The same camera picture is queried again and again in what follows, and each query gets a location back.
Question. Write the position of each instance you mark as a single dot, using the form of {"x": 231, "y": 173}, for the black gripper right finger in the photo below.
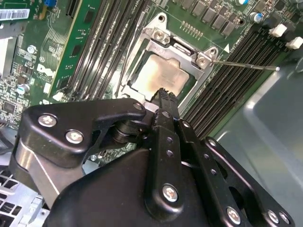
{"x": 201, "y": 165}

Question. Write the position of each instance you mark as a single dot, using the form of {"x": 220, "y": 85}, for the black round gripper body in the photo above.
{"x": 106, "y": 196}

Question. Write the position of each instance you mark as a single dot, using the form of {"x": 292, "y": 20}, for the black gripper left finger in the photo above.
{"x": 163, "y": 165}

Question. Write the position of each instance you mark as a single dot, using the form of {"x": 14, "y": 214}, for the silver CPU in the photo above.
{"x": 163, "y": 73}

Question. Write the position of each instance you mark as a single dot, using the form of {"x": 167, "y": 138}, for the metal CPU socket cover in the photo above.
{"x": 161, "y": 50}

